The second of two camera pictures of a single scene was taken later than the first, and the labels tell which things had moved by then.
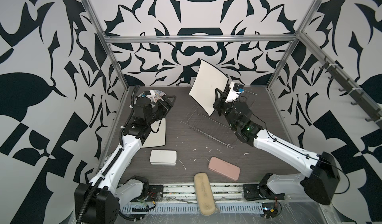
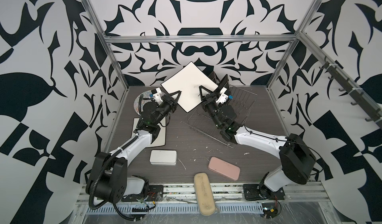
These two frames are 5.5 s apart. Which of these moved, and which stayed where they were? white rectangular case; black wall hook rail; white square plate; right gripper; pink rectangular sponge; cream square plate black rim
Moved: right gripper; white square plate
Stayed: black wall hook rail; white rectangular case; cream square plate black rim; pink rectangular sponge
